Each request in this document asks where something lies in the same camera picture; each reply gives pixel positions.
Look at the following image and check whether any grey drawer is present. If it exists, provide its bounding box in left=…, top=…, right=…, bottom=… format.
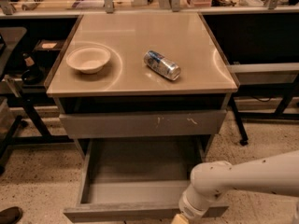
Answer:
left=60, top=110, right=226, bottom=139
left=63, top=136, right=230, bottom=224

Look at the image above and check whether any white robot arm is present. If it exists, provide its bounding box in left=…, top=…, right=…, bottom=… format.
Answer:
left=171, top=150, right=299, bottom=224

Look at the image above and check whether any grey top drawer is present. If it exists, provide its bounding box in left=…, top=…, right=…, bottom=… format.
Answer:
left=60, top=110, right=226, bottom=139

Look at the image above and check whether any grey drawer cabinet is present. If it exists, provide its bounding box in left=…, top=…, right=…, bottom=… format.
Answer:
left=46, top=12, right=238, bottom=155

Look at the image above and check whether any black table leg with caster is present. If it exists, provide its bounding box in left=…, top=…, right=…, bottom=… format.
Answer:
left=229, top=97, right=249, bottom=146

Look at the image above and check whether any silver blue soda can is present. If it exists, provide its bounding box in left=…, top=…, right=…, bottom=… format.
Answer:
left=144, top=50, right=181, bottom=81

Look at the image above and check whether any black shoe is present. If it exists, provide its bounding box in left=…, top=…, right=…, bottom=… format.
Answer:
left=0, top=206, right=22, bottom=224

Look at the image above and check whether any white paper bowl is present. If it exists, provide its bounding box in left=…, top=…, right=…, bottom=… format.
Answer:
left=66, top=46, right=111, bottom=74

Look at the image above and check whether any dark glass bottle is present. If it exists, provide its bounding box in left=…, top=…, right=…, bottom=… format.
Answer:
left=21, top=52, right=44, bottom=85

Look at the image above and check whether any black side desk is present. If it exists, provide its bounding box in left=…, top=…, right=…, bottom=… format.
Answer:
left=0, top=27, right=73, bottom=160

